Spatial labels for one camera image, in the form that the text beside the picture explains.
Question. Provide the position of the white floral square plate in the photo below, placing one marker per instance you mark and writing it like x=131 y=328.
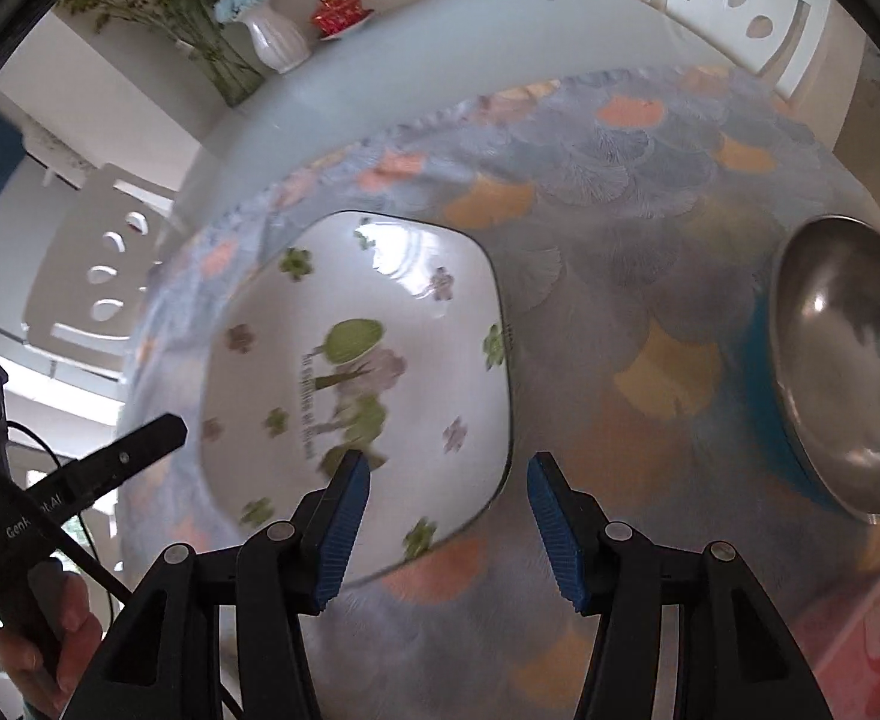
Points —
x=410 y=360

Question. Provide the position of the blue steel bowl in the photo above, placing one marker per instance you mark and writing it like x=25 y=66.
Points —
x=837 y=360

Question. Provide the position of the pink printed mat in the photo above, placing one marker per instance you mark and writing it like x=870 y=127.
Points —
x=874 y=637

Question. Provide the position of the person's left hand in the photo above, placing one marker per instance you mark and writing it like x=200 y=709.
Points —
x=76 y=630

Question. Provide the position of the light blue table cover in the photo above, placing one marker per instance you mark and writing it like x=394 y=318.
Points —
x=410 y=67

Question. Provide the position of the white chair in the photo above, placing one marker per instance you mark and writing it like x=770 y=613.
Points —
x=777 y=0
x=87 y=240

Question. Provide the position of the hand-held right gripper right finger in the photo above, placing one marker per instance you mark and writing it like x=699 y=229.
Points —
x=552 y=532

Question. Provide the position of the fan-patterned tablecloth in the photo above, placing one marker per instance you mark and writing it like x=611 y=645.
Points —
x=597 y=240

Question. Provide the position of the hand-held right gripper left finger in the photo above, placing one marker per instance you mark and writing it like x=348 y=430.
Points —
x=344 y=532

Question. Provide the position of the red ornament dish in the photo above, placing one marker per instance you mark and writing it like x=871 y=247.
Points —
x=341 y=15

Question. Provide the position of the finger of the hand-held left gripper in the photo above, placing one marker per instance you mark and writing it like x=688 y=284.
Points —
x=125 y=457

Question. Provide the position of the white ribbed vase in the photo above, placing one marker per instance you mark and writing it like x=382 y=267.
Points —
x=278 y=41

